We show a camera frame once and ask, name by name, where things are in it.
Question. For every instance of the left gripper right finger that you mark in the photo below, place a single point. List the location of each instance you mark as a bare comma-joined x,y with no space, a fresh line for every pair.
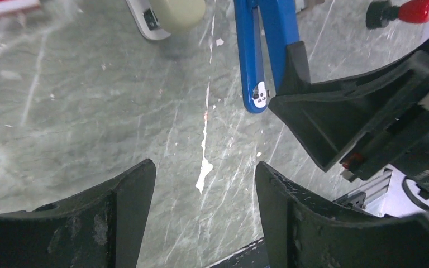
303,229

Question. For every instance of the red white staple box sleeve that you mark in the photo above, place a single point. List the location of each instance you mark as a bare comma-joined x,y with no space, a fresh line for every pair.
17,6

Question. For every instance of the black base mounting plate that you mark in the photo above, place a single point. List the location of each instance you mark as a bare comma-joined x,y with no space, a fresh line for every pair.
252,255

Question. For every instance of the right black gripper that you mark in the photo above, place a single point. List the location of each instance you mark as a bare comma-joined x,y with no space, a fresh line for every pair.
391,104

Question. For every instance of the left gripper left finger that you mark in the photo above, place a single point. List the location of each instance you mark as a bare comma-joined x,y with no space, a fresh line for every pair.
102,226

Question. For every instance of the aluminium rail frame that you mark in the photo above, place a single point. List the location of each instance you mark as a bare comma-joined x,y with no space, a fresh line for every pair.
370,197

